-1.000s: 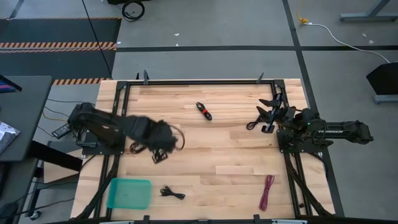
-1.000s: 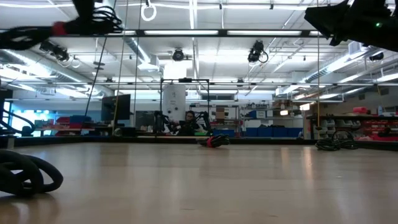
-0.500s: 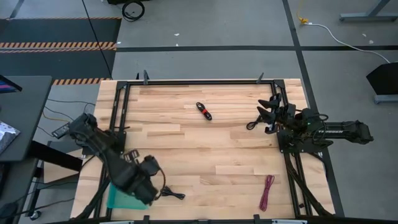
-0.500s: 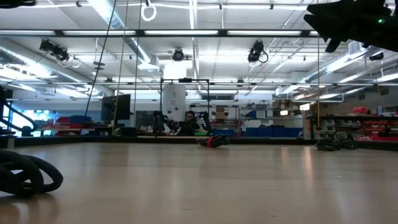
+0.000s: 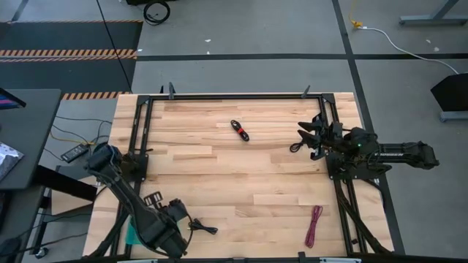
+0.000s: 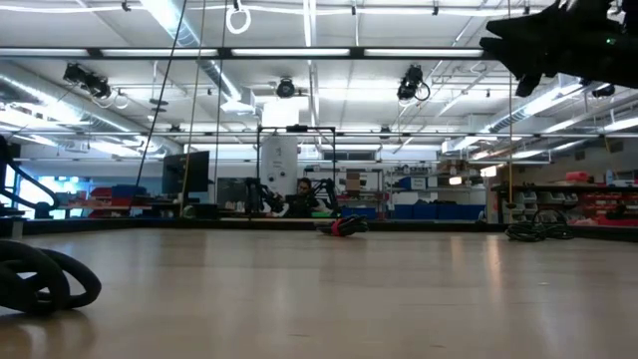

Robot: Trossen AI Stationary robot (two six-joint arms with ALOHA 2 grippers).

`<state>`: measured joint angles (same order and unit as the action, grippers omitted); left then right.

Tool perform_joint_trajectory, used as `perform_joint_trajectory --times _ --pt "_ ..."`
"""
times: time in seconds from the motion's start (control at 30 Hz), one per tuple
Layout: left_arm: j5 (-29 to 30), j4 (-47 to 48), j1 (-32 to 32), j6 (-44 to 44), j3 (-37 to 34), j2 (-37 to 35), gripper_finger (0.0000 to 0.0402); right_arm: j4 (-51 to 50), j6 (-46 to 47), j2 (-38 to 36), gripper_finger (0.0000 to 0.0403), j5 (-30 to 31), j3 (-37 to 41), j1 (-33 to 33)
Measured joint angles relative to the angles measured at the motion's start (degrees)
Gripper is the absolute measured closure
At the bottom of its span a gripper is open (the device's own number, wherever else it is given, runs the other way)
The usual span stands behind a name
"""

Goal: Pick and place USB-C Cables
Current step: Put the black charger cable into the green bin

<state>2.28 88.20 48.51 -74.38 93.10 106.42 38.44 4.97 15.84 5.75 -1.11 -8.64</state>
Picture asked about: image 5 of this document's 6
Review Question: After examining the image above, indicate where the coiled black cable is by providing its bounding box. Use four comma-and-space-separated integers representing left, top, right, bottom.
143, 0, 172, 26

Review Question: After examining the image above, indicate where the black desk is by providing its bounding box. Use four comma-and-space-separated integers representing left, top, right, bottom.
0, 88, 62, 191

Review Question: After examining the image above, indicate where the black box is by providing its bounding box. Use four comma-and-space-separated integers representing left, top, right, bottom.
430, 72, 468, 113

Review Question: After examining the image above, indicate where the black desk leg beam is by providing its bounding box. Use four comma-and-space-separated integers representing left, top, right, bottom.
33, 164, 99, 202

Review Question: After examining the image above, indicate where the black mat with hazard stripes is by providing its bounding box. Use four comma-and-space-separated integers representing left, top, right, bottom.
0, 20, 144, 102

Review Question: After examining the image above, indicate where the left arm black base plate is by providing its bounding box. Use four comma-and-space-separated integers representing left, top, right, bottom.
123, 152, 150, 183

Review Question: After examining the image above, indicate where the black floor wire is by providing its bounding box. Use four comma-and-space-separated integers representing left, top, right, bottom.
54, 115, 113, 145

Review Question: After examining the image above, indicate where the green plastic bin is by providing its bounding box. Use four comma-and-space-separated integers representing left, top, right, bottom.
125, 218, 143, 246

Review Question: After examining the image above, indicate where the black cable with red tie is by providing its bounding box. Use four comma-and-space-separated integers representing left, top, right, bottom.
230, 119, 251, 142

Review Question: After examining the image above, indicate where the yellow floor wire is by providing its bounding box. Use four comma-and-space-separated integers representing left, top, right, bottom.
49, 129, 94, 146

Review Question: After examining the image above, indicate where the dark screen device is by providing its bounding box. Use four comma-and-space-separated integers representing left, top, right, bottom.
0, 87, 27, 110

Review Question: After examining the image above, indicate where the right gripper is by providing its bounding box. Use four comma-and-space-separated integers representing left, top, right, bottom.
298, 113, 347, 161

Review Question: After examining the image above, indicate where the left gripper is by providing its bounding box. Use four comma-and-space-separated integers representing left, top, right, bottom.
143, 191, 189, 258

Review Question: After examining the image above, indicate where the black metal table frame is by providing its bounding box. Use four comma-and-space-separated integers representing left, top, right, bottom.
87, 93, 396, 263

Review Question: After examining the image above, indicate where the yellow plug with cord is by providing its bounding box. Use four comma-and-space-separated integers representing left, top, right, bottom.
349, 0, 364, 30

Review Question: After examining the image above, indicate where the grey metal desk leg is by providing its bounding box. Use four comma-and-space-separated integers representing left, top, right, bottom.
399, 0, 468, 26

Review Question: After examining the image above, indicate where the grey patterned pouch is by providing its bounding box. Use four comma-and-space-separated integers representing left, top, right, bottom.
0, 142, 25, 182

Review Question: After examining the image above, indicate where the grey metal foot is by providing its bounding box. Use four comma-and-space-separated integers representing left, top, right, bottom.
439, 110, 468, 123

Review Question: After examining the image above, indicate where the thin long black floor cable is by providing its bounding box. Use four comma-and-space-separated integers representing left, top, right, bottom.
95, 0, 132, 93

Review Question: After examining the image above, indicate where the white floor cable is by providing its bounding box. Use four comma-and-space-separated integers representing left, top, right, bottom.
360, 26, 460, 75

